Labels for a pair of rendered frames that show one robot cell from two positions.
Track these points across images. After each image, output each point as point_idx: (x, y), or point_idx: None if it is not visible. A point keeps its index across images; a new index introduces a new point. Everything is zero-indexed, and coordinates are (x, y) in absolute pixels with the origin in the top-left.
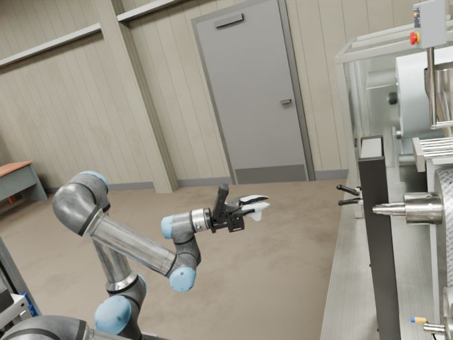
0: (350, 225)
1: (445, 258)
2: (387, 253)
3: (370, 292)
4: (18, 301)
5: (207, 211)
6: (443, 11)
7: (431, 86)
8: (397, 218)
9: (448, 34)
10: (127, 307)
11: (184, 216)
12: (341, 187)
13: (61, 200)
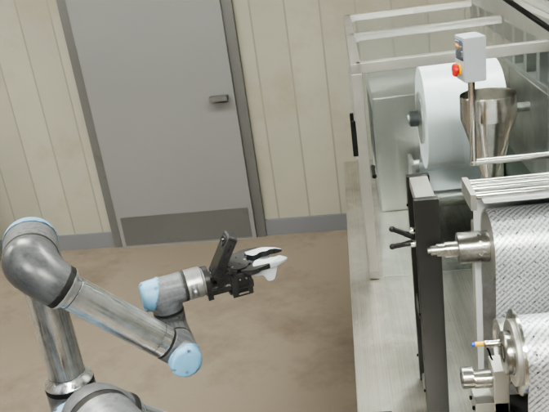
0: (366, 288)
1: (490, 301)
2: (439, 298)
3: (405, 361)
4: None
5: (206, 270)
6: (484, 48)
7: (472, 121)
8: None
9: None
10: None
11: (174, 279)
12: (394, 230)
13: (25, 257)
